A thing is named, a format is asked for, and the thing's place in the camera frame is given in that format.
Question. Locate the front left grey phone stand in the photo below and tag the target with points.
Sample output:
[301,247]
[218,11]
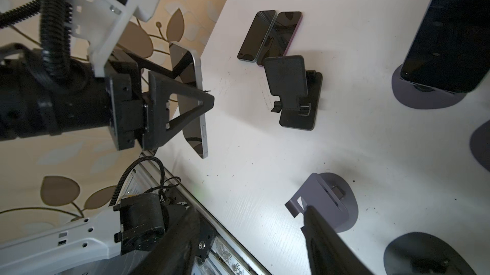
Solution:
[331,196]

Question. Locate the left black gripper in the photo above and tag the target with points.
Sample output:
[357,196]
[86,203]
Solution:
[162,122]

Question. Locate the grey phone stand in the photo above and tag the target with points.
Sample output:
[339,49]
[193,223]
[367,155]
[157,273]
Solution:
[480,145]
[421,97]
[331,196]
[421,253]

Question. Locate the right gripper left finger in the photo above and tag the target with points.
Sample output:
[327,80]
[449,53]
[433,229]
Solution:
[175,253]

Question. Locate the front right grey phone stand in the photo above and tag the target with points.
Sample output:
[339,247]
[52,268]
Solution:
[421,253]

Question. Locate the black phone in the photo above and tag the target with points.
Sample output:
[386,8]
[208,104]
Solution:
[259,29]
[450,51]
[280,36]
[195,132]

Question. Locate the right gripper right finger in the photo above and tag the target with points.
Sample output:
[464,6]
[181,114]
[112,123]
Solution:
[327,253]

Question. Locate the back left grey phone stand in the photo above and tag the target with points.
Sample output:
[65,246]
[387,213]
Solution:
[421,97]

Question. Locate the middle grey phone stand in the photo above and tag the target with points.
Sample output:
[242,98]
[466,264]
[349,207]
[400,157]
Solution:
[480,145]

